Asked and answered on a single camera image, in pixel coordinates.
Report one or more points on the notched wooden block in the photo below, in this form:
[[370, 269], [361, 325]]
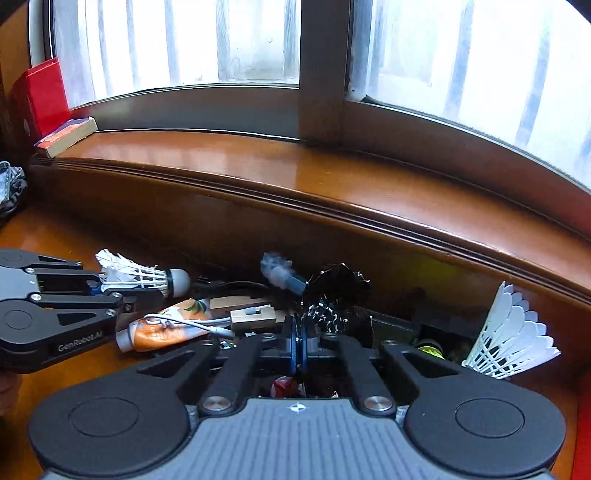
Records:
[[240, 318]]

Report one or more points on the red cover book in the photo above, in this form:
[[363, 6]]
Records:
[[69, 136]]

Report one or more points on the grey blue shuttlecock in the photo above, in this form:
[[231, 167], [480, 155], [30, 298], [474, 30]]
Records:
[[277, 272]]

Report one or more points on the black shuttlecock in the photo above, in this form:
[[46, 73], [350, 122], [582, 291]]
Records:
[[337, 286]]

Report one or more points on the red flat box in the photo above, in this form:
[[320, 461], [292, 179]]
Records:
[[41, 97]]

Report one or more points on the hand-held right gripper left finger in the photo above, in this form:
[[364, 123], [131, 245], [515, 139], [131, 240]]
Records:
[[289, 344]]

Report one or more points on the yellow green item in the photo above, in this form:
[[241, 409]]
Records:
[[431, 349]]

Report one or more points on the orange white tube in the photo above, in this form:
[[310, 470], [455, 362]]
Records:
[[152, 339]]

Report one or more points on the flat wooden block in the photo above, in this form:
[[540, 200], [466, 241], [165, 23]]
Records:
[[226, 303]]

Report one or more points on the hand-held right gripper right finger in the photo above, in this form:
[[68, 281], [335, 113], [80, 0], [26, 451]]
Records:
[[304, 346]]

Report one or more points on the black box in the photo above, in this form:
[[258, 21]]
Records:
[[397, 323]]

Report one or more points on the red cardboard box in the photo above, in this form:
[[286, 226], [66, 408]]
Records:
[[582, 438]]

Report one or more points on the white shuttlecock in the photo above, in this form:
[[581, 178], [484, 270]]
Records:
[[512, 332], [147, 277]]

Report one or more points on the brown framed window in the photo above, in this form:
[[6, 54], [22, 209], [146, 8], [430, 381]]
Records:
[[323, 92]]

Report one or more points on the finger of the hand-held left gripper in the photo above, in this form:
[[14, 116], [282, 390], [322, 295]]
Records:
[[87, 302], [69, 279]]

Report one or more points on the red wrapper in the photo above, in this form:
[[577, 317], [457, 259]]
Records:
[[286, 386]]

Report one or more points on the wooden window sill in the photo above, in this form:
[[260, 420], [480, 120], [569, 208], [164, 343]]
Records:
[[323, 175]]

